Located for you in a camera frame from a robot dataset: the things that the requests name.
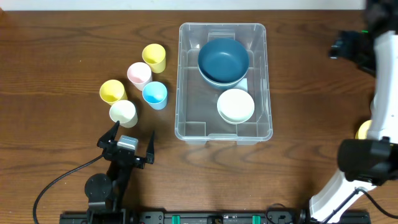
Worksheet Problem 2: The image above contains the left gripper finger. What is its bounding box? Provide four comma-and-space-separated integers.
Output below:
146, 131, 155, 164
97, 121, 120, 148

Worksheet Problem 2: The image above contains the white small bowl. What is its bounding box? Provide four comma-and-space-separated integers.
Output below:
217, 89, 255, 124

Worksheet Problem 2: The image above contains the dark blue bowl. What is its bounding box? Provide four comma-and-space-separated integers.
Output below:
201, 75, 244, 90
198, 38, 250, 83

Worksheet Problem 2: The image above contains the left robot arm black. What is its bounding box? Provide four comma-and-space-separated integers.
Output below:
85, 122, 155, 224

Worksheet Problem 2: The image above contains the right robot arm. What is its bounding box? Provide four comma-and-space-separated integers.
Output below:
297, 0, 397, 223

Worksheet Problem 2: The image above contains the clear plastic storage container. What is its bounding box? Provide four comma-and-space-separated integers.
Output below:
175, 22, 273, 145

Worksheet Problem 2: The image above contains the white label in container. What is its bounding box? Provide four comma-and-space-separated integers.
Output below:
236, 78, 248, 91

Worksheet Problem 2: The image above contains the cream white cup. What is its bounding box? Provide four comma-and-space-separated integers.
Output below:
109, 100, 138, 128

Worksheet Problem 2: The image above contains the yellow cup near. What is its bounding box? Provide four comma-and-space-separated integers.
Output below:
99, 80, 127, 105

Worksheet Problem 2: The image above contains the yellow cup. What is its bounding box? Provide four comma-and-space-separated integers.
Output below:
99, 80, 127, 105
142, 44, 166, 73

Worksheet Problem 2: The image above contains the blue cup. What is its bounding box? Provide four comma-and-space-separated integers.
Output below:
142, 82, 168, 110

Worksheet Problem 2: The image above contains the pink cup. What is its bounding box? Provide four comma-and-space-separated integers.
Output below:
127, 62, 152, 91

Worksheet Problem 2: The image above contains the yellow small bowl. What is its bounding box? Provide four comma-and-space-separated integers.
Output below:
355, 120, 372, 139

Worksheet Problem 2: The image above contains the yellow cup far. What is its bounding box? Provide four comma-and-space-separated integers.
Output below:
142, 44, 166, 73

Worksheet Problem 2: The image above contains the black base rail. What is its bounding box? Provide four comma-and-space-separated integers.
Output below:
58, 210, 373, 224

